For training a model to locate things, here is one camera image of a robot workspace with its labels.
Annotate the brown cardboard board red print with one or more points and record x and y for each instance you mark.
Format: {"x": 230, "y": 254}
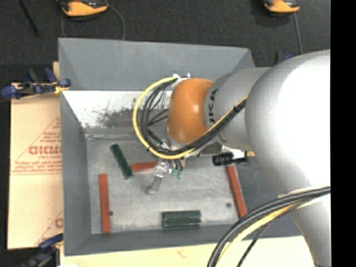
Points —
{"x": 33, "y": 193}

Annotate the dark green flat block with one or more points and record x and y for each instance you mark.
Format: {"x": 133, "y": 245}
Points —
{"x": 181, "y": 223}
{"x": 121, "y": 161}
{"x": 181, "y": 214}

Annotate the red-brown flat block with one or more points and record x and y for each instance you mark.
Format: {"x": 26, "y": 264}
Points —
{"x": 143, "y": 166}
{"x": 104, "y": 204}
{"x": 236, "y": 190}

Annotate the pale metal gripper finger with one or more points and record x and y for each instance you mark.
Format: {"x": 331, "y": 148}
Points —
{"x": 159, "y": 181}
{"x": 152, "y": 186}

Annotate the black cylinder on white bracket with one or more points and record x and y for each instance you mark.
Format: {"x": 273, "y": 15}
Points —
{"x": 224, "y": 159}

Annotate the grey metal bin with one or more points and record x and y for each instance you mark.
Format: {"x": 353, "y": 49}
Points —
{"x": 116, "y": 65}

